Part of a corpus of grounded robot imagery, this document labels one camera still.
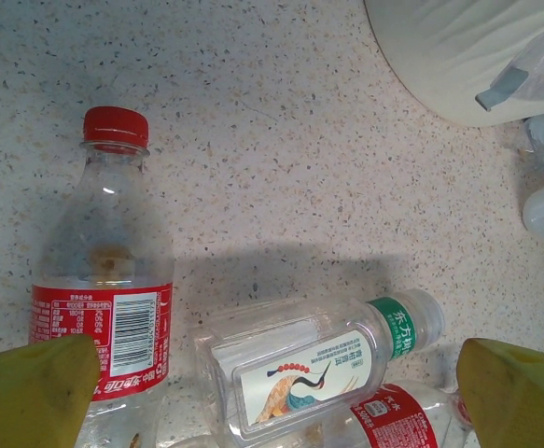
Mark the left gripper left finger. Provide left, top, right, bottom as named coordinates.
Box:
left=0, top=333, right=101, bottom=448

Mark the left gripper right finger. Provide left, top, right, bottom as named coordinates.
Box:
left=456, top=338, right=544, bottom=448

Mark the cola bottle red cap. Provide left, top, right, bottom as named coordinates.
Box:
left=154, top=377, right=482, bottom=448
left=27, top=105, right=175, bottom=448

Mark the tea bottle green neck label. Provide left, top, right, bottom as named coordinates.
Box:
left=192, top=287, right=445, bottom=447

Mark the cream round waste bin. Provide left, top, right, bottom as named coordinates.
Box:
left=363, top=0, right=544, bottom=128

